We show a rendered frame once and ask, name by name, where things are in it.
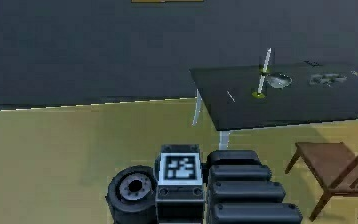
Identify white candle with green base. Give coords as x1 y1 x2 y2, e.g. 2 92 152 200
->
252 47 273 99

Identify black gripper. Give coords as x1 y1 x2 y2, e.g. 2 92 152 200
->
105 165 159 224

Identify brown wooden chair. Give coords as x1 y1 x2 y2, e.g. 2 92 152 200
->
284 141 358 223

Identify black table with white legs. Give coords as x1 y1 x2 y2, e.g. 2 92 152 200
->
189 60 358 151

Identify grey crumpled cloth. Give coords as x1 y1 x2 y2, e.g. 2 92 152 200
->
309 72 348 87

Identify clear glass bowl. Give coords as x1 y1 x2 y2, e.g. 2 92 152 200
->
266 73 293 90

